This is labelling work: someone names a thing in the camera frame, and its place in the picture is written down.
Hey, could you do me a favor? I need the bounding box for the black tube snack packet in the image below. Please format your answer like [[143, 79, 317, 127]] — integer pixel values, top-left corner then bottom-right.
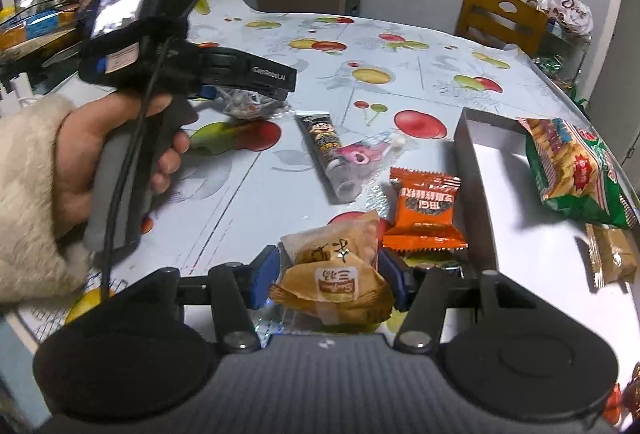
[[295, 111, 362, 206]]

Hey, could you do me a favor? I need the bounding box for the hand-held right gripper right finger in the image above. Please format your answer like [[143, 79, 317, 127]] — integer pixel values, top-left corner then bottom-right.
[[381, 248, 532, 355]]

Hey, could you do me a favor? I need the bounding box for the green shrimp chips bag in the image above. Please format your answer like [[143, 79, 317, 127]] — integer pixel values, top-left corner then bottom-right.
[[517, 116, 639, 231]]

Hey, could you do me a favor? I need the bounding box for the orange snack packet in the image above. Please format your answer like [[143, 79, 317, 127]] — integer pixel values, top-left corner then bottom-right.
[[382, 166, 468, 251]]

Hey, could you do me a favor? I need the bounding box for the wooden chair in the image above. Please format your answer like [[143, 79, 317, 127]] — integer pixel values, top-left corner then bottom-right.
[[455, 0, 549, 58]]

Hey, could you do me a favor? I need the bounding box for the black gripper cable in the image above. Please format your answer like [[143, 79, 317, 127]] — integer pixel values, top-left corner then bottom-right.
[[100, 39, 173, 302]]

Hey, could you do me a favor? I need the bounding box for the blue box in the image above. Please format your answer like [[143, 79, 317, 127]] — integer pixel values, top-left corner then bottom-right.
[[25, 11, 66, 41]]

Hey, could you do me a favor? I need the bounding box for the clear pink lollipop packet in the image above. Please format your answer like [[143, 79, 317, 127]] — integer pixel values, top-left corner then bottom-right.
[[340, 131, 419, 186]]

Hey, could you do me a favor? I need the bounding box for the grey box with white inside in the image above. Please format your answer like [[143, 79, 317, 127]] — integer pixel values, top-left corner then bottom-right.
[[452, 106, 640, 296]]

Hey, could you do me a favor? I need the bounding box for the person's left forearm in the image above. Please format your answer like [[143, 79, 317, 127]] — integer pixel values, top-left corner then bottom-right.
[[0, 94, 94, 312]]

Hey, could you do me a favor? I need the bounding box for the person's left hand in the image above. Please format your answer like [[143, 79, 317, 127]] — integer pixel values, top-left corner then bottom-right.
[[52, 90, 192, 241]]

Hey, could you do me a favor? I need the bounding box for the olive brown snack packet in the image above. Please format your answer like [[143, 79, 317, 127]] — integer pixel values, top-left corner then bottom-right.
[[585, 224, 639, 291]]

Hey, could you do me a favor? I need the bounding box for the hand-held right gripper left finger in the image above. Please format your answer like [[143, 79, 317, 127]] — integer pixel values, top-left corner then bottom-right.
[[107, 246, 279, 355]]

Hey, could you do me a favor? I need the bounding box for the tan pastry packet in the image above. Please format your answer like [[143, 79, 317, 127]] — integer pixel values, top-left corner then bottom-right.
[[270, 209, 396, 326]]

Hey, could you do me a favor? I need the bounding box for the fruit print tablecloth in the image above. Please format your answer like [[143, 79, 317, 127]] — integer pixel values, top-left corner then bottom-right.
[[10, 0, 640, 365]]

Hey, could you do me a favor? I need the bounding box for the clear peanut packet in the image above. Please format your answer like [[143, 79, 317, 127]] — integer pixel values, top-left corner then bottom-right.
[[215, 89, 294, 121]]

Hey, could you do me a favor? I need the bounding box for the metal storage rack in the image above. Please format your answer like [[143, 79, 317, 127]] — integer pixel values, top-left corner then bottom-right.
[[530, 26, 589, 91]]

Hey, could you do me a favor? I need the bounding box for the white plastic bag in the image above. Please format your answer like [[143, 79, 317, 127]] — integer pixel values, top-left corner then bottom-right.
[[542, 0, 594, 36]]

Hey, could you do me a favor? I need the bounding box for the orange foil wrapper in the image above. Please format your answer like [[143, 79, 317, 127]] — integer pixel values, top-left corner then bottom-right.
[[602, 361, 640, 426]]

